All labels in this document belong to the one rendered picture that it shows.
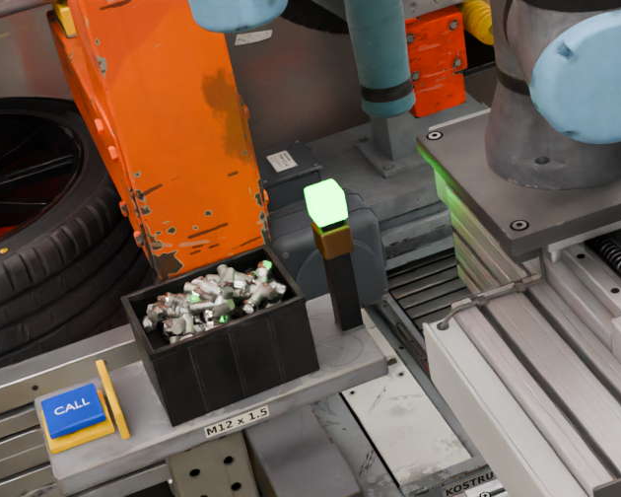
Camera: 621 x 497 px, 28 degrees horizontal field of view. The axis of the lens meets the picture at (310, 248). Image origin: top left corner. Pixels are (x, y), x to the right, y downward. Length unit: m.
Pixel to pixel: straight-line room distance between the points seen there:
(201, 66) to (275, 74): 1.84
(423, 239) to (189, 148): 0.85
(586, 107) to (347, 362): 0.69
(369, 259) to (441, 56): 0.41
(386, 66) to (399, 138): 0.41
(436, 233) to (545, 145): 1.22
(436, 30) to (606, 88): 1.20
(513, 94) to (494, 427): 0.30
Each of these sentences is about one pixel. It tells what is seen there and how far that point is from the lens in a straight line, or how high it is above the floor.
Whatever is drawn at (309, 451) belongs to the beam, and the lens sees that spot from 1.92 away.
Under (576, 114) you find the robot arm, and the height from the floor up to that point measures 0.96.
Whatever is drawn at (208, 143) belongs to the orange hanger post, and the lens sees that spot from 1.58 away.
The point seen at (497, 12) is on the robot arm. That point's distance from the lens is 1.09.
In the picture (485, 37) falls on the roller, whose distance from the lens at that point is 2.19.
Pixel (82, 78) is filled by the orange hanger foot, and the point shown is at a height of 0.68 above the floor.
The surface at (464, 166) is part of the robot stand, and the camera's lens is 1.19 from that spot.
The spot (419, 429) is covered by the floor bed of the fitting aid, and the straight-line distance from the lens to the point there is 2.00.
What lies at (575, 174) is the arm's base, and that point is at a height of 0.83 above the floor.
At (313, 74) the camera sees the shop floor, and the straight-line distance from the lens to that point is 3.33.
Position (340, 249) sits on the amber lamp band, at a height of 0.58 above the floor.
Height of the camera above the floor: 1.42
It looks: 33 degrees down
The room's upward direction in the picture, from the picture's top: 12 degrees counter-clockwise
